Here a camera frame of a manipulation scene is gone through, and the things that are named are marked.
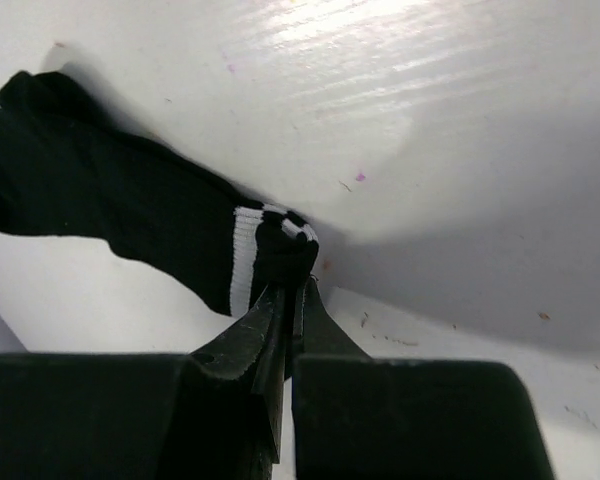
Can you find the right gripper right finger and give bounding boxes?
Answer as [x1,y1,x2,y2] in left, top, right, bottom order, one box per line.
[290,277,373,380]

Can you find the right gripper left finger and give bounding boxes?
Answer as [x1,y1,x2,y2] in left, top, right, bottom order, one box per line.
[192,285,285,463]

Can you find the black sock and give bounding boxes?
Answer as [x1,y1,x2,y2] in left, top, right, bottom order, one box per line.
[0,72,319,317]

